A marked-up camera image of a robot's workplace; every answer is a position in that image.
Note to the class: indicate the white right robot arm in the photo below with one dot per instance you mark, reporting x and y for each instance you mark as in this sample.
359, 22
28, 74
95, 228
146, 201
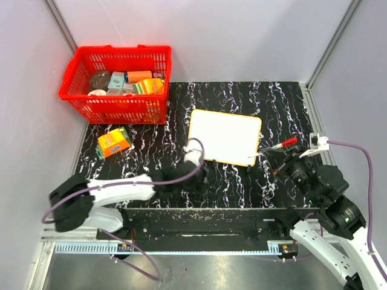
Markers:
360, 267

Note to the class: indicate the orange green snack box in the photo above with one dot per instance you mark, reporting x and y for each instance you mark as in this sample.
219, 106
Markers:
113, 142

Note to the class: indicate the red-capped whiteboard marker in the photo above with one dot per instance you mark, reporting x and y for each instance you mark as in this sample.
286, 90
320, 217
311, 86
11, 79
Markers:
285, 143

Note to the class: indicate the yellow-framed whiteboard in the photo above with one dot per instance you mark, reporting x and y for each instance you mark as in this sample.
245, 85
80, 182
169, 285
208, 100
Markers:
226, 138

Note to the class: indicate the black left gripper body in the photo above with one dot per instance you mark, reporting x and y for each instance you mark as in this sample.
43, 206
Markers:
195, 184

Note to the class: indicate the orange yellow box in basket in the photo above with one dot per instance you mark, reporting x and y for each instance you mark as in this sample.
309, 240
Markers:
153, 86

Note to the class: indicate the light blue small box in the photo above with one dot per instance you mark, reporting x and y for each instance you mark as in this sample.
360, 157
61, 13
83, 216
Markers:
117, 80

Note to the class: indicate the orange cylindrical can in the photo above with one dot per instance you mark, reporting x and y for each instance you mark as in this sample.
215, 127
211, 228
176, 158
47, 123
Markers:
136, 76

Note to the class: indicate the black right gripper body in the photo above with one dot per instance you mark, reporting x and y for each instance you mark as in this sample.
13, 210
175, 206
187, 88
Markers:
297, 169

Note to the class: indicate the brown round packet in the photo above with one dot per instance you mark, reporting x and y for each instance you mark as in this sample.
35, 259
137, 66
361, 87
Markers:
100, 80

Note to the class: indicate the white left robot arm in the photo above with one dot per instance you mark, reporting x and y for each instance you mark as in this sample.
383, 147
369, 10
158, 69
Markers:
80, 202

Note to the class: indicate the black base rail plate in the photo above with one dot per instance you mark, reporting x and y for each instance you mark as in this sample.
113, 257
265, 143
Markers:
256, 223

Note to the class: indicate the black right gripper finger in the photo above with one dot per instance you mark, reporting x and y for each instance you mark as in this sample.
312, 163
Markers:
275, 159
289, 151

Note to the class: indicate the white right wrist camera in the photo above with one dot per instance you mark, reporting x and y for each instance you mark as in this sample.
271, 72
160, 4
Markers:
317, 144

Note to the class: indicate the red plastic shopping basket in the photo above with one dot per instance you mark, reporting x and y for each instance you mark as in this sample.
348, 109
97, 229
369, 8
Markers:
117, 109

